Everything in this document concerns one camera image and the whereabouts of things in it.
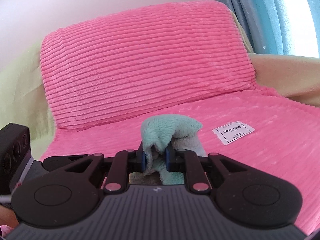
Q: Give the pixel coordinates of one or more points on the pink corduroy back cushion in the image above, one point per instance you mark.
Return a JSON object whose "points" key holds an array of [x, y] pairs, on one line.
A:
{"points": [[123, 65]]}

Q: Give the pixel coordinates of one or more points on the green microfibre cloth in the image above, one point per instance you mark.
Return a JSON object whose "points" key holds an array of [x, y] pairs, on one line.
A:
{"points": [[157, 133]]}

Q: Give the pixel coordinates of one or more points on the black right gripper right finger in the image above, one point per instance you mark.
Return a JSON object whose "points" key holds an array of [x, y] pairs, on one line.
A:
{"points": [[243, 194]]}

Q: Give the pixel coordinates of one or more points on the black left camera box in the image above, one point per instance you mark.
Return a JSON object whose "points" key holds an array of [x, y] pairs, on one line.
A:
{"points": [[15, 154]]}

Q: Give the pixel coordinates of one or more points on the pink corduroy seat cover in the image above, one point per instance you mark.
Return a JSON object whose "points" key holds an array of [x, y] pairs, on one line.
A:
{"points": [[285, 142]]}

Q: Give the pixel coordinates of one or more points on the beige sofa armrest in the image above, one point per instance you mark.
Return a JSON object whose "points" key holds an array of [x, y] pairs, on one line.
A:
{"points": [[294, 77]]}

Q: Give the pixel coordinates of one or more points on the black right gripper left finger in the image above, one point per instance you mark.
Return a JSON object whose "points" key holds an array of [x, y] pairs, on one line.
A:
{"points": [[64, 190]]}

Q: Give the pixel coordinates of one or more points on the blue star curtain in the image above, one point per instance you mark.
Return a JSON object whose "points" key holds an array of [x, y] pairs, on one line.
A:
{"points": [[287, 27]]}

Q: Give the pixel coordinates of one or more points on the white fabric label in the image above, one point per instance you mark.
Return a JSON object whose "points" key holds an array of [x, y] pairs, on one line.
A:
{"points": [[232, 131]]}

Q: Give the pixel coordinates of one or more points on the grey curtain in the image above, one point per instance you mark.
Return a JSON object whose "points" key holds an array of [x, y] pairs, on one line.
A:
{"points": [[248, 18]]}

